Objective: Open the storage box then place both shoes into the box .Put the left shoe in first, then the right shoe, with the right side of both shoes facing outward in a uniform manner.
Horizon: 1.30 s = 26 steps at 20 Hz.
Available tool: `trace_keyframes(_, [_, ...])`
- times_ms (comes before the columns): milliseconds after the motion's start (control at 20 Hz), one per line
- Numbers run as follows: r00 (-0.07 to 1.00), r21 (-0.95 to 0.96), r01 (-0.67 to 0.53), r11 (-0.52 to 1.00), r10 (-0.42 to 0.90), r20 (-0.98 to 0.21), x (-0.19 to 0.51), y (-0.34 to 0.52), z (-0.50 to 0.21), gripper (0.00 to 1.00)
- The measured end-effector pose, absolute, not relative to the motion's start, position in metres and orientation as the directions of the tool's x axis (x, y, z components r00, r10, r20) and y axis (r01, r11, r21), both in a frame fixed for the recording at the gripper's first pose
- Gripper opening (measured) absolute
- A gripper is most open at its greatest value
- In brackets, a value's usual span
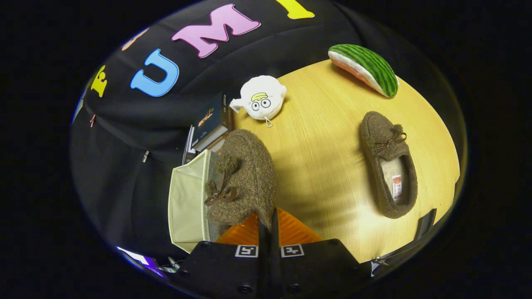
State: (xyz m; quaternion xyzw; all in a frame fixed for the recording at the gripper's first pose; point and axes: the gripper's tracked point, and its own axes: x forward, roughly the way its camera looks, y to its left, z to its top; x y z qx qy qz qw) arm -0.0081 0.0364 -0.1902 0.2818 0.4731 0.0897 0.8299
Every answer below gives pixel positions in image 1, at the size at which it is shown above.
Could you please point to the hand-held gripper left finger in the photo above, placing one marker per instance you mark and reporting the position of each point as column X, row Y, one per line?
column 224, row 265

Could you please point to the grey fabric storage box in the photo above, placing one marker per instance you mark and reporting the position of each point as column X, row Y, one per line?
column 187, row 199

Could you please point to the white plush toy with face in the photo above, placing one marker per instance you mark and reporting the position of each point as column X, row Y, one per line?
column 259, row 97

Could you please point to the black backdrop cloth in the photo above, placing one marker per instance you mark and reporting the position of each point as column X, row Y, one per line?
column 124, row 166

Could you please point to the lit computer screen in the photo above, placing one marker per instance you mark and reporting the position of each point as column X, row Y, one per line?
column 141, row 259

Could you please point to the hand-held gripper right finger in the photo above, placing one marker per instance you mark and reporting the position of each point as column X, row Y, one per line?
column 275, row 249

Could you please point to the brown fuzzy shoe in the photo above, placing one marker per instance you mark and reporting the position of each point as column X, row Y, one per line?
column 380, row 133
column 249, row 174

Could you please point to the black book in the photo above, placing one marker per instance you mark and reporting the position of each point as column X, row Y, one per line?
column 212, row 118

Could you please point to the white portrait book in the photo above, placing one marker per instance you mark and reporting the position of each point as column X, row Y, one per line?
column 189, row 145

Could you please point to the small metal clip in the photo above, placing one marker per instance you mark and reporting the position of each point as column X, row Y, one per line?
column 145, row 156

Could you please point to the watermelon slice plush toy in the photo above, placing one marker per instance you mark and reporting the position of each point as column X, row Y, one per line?
column 370, row 66

